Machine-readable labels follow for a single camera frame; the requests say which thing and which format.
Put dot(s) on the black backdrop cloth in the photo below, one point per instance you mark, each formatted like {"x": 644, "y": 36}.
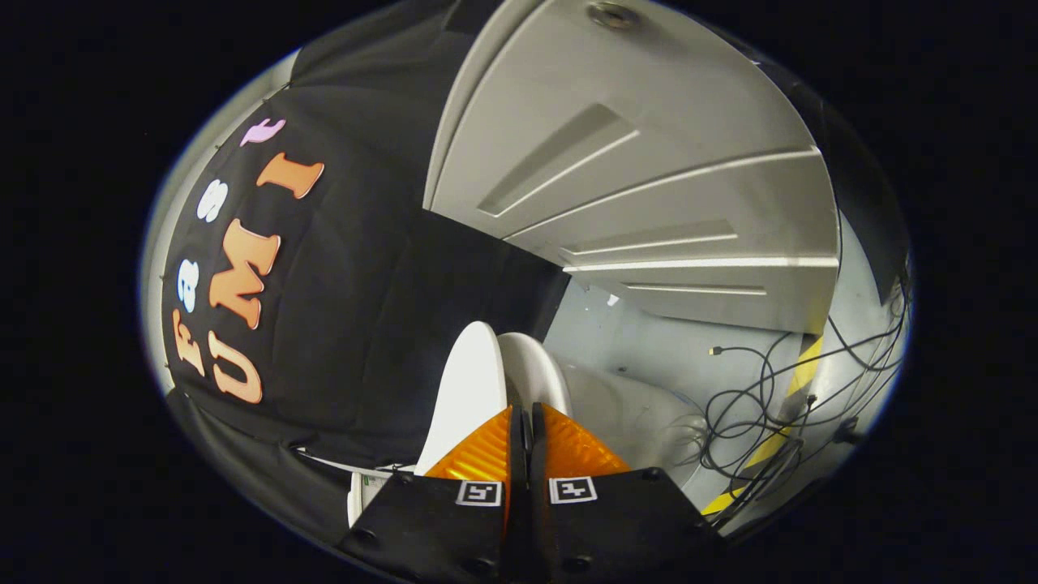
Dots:
{"x": 340, "y": 324}

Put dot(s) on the white toilet lid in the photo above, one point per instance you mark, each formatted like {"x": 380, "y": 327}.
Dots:
{"x": 466, "y": 389}

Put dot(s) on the yellow black floor tape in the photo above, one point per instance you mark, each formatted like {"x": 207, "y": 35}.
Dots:
{"x": 803, "y": 373}

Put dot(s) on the white drawer cabinet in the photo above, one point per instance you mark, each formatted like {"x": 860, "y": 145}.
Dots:
{"x": 649, "y": 203}

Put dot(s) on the white toilet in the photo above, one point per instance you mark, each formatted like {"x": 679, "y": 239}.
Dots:
{"x": 535, "y": 373}

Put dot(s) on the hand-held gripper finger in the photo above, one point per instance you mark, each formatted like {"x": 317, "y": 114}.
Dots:
{"x": 537, "y": 462}
{"x": 517, "y": 462}

